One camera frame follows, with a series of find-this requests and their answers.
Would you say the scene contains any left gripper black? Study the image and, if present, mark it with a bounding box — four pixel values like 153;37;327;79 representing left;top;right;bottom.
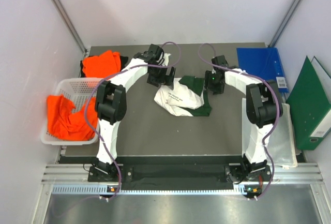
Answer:
147;63;175;89

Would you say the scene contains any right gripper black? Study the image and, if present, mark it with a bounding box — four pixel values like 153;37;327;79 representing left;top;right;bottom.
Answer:
203;71;224;96

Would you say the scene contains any white green raglan t-shirt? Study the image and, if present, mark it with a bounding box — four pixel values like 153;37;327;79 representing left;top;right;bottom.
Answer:
154;76;212;117

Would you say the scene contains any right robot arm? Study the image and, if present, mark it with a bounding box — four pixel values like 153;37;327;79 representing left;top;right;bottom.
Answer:
204;55;283;182

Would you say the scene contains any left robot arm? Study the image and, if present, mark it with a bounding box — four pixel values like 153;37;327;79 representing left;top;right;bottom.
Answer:
93;46;175;182

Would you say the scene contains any blue plastic folder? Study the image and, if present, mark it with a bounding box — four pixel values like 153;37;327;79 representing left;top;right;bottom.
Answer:
236;48;289;93

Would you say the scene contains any folded orange t-shirt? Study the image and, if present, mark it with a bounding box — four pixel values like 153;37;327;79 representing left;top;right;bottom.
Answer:
81;50;122;78

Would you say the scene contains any translucent plastic sleeve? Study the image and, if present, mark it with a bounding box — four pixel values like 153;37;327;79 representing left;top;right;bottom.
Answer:
242;98;297;168

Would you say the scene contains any white plastic basket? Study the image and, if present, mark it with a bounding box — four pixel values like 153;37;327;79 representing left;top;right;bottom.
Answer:
40;78;101;146

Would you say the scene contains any green lever arch binder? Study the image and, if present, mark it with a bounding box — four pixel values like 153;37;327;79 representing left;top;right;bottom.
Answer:
287;57;330;151

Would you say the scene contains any crumpled orange t-shirt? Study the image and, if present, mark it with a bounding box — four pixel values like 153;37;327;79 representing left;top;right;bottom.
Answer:
47;95;98;141

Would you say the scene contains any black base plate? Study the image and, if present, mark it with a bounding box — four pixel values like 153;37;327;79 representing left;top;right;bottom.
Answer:
87;163;273;190

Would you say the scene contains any perforated cable duct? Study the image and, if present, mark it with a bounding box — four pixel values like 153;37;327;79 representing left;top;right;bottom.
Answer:
51;184;262;196

